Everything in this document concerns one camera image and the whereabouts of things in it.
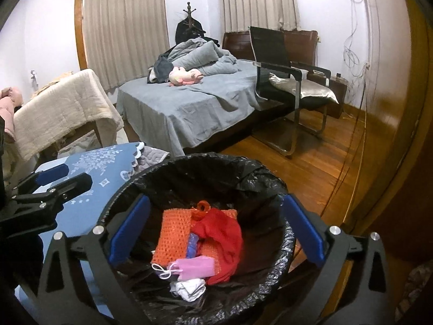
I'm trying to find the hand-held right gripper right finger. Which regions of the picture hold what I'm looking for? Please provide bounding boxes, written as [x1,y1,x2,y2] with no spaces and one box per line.
[282,194,396,325]

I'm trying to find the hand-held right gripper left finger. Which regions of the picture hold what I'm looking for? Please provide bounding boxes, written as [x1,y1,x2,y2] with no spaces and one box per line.
[37,194,152,325]

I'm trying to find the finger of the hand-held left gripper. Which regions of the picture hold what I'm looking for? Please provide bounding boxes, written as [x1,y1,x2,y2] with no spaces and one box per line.
[8,164,70,199]
[14,173,93,215]

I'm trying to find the orange knitted mat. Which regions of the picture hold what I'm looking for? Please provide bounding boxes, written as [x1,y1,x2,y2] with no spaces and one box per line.
[150,208,237,275]

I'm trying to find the blue plastic bag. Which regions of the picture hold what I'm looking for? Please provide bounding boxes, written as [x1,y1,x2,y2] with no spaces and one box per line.
[186,233,198,258]

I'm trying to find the pink small pouch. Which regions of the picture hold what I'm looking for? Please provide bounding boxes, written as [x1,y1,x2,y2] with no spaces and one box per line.
[152,256,215,281]

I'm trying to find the red plastic ring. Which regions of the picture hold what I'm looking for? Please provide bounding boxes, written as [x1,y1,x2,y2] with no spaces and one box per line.
[191,200,213,222]

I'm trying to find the white tissue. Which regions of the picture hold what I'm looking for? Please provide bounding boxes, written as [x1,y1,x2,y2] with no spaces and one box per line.
[169,278,207,302]

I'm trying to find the red cloth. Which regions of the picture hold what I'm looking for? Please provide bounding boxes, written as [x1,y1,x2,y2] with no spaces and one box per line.
[193,208,244,285]

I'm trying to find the black lined trash bin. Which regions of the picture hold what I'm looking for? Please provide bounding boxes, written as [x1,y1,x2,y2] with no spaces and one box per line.
[101,152,298,325]

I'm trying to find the beige blanket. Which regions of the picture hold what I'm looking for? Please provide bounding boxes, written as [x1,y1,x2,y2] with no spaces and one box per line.
[14,69,124,161]

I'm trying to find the grey quilted mat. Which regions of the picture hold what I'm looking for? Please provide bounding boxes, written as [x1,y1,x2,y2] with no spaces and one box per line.
[133,145,170,173]

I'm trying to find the pink puffer jacket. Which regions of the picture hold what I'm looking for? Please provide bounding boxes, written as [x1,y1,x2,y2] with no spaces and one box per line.
[0,86,24,143]

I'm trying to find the bed with grey sheet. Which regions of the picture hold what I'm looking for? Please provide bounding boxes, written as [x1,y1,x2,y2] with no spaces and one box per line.
[116,30,320,158]

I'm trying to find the patterned cloth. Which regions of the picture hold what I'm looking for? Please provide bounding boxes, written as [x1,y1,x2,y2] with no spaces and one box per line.
[396,261,433,325]

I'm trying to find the dark wooden nightstand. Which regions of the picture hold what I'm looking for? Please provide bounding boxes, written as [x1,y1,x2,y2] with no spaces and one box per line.
[330,78,349,119]

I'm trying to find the silver cushion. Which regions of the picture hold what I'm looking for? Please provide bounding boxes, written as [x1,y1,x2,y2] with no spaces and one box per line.
[269,73,340,105]

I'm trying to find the dark grey garment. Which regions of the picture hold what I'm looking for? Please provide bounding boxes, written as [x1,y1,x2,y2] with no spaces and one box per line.
[147,56,175,83]

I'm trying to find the pink plush toy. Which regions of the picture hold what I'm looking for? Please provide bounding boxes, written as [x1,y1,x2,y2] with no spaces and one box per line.
[169,67,204,87]

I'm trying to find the wooden door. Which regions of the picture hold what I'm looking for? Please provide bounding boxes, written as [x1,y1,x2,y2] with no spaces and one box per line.
[342,0,433,265]

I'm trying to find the beige curtain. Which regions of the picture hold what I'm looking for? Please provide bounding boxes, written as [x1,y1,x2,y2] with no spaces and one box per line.
[83,0,170,90]
[220,0,301,34]

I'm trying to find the grey duvet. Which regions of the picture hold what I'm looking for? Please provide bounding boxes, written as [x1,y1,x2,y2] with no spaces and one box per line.
[164,39,242,77]

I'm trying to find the black coat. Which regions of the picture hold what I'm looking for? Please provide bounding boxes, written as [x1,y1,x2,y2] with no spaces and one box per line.
[175,18,207,46]

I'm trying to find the black office chair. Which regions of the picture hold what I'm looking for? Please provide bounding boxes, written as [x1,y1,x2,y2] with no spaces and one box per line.
[248,26,332,156]

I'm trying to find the wooden coat rack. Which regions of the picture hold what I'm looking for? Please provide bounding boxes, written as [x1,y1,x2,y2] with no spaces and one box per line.
[183,2,198,24]

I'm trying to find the hanging wall cables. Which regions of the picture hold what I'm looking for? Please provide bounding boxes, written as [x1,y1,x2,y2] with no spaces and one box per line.
[342,0,371,122]

